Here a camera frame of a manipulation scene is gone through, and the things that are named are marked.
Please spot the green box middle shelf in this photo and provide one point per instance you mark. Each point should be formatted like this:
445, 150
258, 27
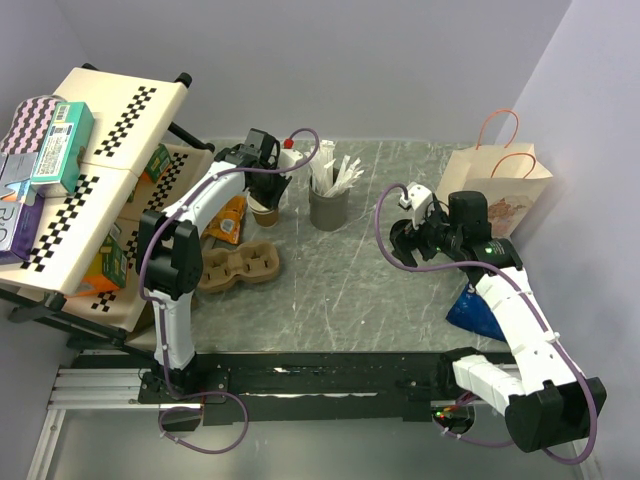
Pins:
156, 166

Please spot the purple product box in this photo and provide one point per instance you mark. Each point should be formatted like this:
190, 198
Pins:
19, 225

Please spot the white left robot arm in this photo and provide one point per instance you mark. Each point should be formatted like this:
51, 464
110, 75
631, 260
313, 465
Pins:
169, 259

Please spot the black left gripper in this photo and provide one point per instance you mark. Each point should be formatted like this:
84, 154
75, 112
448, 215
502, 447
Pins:
272, 201

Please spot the cardboard cup carrier tray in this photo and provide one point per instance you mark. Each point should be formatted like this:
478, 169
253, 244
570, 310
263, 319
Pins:
250, 262

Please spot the cream checkered shelf rack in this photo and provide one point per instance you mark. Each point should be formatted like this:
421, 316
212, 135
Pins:
132, 116

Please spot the brown paper takeout bag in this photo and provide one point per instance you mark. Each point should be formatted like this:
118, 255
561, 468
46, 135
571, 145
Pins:
509, 175

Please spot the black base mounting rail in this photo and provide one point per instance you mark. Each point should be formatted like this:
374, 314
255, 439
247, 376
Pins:
300, 386

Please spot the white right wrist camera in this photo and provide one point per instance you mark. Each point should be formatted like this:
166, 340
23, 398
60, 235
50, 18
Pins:
416, 201

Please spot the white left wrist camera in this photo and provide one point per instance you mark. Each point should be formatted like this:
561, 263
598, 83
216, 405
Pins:
289, 158

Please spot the silver grey small box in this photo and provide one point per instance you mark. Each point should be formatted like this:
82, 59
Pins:
16, 173

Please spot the paper coffee cup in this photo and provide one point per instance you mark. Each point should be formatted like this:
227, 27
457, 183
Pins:
264, 217

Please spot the orange snack bag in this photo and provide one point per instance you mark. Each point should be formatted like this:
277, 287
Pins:
227, 223

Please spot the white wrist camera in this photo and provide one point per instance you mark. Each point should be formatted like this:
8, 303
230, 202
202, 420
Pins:
416, 201
289, 158

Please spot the blue chips bag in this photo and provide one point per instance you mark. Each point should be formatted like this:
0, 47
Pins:
471, 313

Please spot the green orange box lower shelf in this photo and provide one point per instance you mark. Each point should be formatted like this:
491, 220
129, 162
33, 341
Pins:
107, 272

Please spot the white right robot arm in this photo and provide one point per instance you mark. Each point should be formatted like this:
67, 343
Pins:
550, 401

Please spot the teal cardboard box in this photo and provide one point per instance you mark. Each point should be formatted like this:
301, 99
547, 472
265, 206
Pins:
57, 169

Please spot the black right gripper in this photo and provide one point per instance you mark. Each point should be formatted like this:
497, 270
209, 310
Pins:
438, 217

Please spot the black coffee cup lid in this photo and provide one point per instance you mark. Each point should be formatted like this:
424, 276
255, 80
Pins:
404, 240

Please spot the grey straw holder cup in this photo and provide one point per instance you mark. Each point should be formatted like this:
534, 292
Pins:
328, 214

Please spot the pink wavy patterned can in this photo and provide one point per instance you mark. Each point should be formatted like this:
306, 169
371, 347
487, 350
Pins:
29, 125

